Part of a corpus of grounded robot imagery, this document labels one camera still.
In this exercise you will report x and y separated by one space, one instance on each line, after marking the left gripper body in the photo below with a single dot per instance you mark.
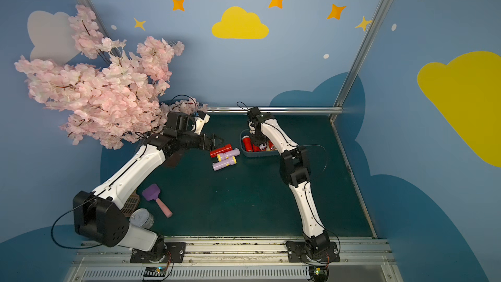
205 141

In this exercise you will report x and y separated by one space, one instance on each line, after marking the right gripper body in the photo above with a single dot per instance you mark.
254 132

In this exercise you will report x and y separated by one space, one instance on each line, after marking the clear blue storage box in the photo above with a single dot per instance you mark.
254 154

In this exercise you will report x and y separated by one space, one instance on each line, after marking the red flashlight white head top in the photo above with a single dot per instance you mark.
247 143

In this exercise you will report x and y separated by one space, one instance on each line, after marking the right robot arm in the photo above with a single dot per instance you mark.
295 171

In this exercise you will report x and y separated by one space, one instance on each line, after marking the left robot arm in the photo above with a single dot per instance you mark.
98 215

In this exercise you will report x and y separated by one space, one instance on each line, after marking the red flashlight upper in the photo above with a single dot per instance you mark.
221 150

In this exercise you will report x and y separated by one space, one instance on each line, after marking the purple pink spatula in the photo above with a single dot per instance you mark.
151 193

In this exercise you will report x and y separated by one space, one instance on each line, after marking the pink cherry blossom tree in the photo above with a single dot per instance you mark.
114 104

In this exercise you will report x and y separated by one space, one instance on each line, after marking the brown litter scoop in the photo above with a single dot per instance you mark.
131 205

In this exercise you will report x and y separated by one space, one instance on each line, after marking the silver tin can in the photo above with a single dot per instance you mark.
142 218

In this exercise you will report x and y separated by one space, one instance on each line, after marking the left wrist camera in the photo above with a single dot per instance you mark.
200 120

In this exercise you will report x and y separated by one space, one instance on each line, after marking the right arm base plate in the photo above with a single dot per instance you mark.
300 252

